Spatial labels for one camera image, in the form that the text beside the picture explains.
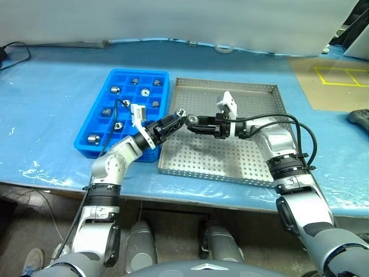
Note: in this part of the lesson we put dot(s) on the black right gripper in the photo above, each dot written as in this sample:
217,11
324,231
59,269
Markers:
222,127

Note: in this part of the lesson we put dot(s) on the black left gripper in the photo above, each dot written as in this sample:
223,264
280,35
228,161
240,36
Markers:
157,132

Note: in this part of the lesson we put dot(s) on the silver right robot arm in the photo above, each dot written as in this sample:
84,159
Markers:
299,196

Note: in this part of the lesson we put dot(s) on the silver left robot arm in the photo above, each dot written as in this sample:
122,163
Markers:
115,164

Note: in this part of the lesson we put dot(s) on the perforated steel tray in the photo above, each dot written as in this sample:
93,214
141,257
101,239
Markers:
201,155

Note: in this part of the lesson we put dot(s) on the blue compartment tray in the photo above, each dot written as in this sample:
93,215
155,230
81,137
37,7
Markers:
86,144

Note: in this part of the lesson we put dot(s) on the grey metal bar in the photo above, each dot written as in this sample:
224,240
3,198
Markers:
95,44

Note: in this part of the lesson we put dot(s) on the brown cardboard sheet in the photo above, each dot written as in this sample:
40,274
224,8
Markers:
317,95

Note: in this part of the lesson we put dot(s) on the blue plastic table cover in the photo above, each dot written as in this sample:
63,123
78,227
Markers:
57,115

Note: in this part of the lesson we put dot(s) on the grey rounded robot leg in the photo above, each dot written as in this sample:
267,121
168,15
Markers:
141,245
222,245

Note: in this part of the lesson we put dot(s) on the grey robot chest shell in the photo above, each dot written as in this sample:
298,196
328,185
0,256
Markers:
199,269

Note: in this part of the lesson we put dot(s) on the black handheld controller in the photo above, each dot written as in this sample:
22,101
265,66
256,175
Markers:
360,118

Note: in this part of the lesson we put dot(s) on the white board panel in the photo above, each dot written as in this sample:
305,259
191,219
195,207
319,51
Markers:
359,47

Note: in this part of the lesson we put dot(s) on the black power adapter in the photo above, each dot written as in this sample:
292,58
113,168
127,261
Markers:
1,54

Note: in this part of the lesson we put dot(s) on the white and blue shoe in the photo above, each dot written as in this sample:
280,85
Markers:
33,259

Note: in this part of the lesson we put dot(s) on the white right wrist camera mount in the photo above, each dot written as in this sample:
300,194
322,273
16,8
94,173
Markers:
229,101

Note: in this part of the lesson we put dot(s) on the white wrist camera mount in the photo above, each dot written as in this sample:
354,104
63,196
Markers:
139,113
229,101

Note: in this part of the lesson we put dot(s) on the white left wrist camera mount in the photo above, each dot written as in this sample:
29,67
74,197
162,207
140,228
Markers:
139,113

